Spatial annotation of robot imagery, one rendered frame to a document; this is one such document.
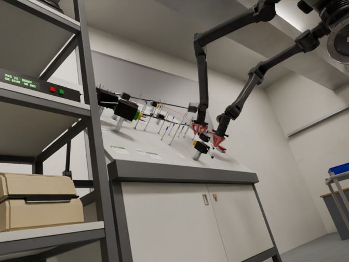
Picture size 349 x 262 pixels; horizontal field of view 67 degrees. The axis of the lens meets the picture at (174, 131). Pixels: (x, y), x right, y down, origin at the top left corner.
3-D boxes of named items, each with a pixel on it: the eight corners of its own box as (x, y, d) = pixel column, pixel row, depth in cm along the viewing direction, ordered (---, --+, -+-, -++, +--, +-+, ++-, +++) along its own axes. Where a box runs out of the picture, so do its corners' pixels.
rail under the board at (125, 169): (259, 182, 177) (256, 172, 179) (118, 177, 89) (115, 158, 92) (252, 184, 180) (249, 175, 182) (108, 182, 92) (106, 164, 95)
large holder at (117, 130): (91, 118, 123) (103, 90, 120) (125, 133, 127) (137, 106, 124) (88, 121, 116) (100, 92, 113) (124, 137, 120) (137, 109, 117)
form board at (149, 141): (111, 162, 93) (113, 158, 92) (32, 73, 158) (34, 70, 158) (253, 174, 180) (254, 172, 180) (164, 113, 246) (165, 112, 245)
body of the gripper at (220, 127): (210, 131, 164) (215, 120, 164) (220, 135, 171) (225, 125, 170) (217, 134, 159) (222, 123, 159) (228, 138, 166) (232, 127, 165)
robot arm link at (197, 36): (186, 44, 137) (188, 34, 143) (198, 64, 145) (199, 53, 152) (273, 1, 115) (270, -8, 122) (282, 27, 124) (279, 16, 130)
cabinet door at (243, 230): (274, 246, 160) (252, 183, 175) (231, 266, 119) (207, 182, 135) (271, 247, 161) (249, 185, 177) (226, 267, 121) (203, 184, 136)
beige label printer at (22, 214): (86, 225, 77) (80, 162, 85) (6, 234, 60) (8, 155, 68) (35, 245, 92) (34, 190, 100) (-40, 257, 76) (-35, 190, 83)
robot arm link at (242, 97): (255, 65, 179) (266, 76, 182) (250, 68, 184) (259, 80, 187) (228, 107, 159) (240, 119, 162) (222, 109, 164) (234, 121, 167)
